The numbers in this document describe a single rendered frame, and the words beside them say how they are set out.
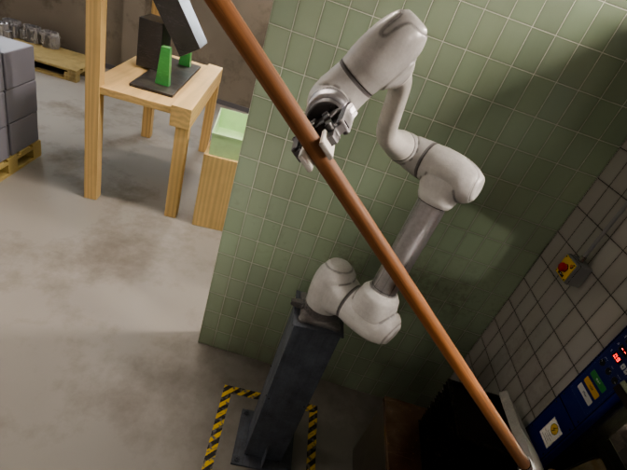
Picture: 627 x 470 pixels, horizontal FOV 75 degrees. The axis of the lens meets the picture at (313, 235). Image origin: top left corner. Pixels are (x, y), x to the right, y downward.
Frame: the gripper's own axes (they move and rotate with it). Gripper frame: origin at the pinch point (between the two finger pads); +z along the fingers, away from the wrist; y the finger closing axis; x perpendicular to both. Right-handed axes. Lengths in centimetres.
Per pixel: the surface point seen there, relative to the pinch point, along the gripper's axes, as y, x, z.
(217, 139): 133, -11, -255
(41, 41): 409, 222, -561
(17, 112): 267, 99, -258
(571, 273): -39, -122, -87
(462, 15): -45, -14, -124
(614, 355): -35, -129, -49
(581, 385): -21, -141, -50
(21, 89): 254, 110, -266
